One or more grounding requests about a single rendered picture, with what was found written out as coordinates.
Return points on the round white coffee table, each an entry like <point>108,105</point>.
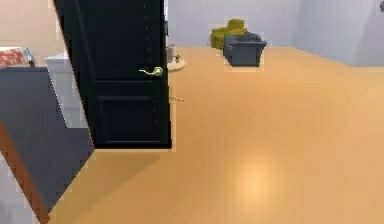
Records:
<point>176,66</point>

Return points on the small green house plant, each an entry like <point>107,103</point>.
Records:
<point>177,58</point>

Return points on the grey armchair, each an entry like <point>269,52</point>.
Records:
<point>245,52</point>

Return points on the yellow-green armchair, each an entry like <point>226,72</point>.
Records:
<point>226,31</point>

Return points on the black room door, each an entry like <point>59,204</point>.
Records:
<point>123,50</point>

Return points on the dark grey cushion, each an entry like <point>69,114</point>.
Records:
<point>250,36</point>

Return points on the white chest of drawers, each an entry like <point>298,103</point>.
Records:
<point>65,90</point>

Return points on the red patterned pillow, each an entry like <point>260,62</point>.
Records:
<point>12,57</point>

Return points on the grey bed with wooden frame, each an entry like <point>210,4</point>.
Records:
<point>36,133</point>

